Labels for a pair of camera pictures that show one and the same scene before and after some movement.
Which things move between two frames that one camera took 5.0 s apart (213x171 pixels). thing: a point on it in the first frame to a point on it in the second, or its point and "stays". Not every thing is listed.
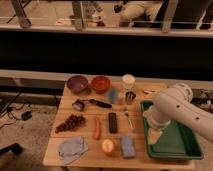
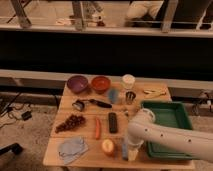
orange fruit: x=107 y=146 stays
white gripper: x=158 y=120 to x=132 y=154
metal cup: x=130 y=95 stays
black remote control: x=112 y=119 stays
